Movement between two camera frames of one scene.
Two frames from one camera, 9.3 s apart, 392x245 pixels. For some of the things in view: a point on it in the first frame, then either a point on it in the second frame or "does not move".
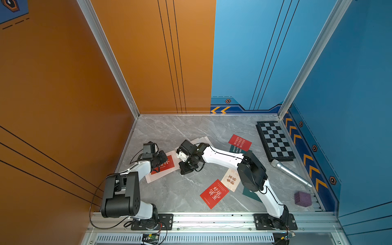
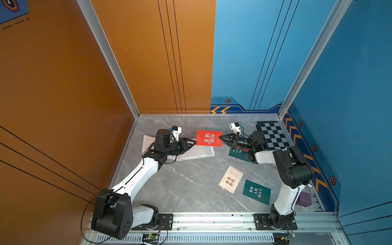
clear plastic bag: [151, 177] to [147, 140]
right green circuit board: [287, 237] does not move
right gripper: [184, 169] to [232, 138]
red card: [214, 194] to [210, 138]
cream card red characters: [231, 179] does not move
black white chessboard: [274, 141] does not move
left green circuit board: [151, 239] does not move
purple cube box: [302, 198] does not move
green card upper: [233, 148] does not move
